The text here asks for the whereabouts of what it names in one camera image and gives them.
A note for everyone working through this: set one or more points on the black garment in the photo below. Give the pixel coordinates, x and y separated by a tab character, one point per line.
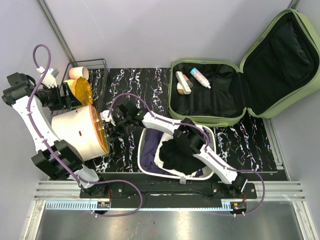
174	159

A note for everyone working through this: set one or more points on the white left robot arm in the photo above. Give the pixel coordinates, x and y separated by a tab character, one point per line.
55	157

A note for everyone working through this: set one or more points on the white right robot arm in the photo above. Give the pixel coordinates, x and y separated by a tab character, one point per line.
189	138

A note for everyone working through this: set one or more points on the white rectangular plastic basin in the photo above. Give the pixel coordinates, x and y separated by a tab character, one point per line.
148	152

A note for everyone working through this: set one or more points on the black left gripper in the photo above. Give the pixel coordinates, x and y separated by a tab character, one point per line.
67	101

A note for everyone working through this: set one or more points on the white round cosmetic jar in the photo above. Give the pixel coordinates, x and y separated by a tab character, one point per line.
180	89

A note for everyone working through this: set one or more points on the white cylinder appliance orange lid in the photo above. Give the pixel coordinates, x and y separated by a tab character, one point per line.
83	129

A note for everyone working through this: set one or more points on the pink cup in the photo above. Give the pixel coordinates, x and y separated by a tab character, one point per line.
77	72

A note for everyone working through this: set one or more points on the light green cup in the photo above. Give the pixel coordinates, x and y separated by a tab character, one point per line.
71	84

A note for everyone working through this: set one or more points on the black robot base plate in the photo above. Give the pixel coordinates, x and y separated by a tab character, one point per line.
140	191

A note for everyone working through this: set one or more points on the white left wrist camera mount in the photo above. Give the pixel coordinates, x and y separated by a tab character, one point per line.
49	80

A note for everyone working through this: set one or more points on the white grey cloth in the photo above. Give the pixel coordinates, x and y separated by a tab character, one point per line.
171	159

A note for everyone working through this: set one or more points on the pink blue tube bottle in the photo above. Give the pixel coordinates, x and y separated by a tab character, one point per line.
200	78

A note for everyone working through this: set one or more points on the green hard-shell suitcase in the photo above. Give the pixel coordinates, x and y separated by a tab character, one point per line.
280	68

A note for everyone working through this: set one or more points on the black wire dish rack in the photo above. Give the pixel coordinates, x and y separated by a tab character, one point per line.
98	79

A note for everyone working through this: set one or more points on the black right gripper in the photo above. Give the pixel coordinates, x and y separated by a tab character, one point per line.
116	132

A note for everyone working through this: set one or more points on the navy blue garment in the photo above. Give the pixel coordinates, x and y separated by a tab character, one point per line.
160	156

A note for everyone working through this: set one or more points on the aluminium rail frame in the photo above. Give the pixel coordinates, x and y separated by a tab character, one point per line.
280	212

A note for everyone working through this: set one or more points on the white cosmetic tube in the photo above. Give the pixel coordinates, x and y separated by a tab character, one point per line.
183	82

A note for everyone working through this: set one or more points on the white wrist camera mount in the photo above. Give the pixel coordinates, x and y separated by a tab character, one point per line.
49	80
106	116

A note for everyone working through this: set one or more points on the beige cosmetic stick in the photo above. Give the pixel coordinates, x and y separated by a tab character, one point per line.
190	84

